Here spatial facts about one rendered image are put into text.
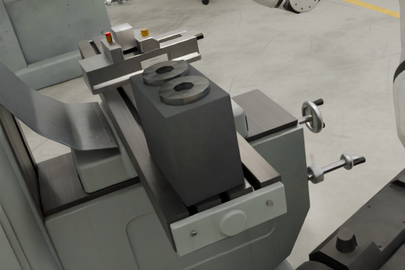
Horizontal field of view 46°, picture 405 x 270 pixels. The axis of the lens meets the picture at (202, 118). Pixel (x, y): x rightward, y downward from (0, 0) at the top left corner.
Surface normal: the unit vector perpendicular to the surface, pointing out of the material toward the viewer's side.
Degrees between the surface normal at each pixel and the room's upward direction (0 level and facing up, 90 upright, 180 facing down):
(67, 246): 90
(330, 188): 0
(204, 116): 90
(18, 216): 88
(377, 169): 0
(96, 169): 90
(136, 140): 0
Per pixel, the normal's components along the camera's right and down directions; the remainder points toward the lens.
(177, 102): -0.17, 0.50
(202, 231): 0.35, 0.40
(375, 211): -0.18, -0.86
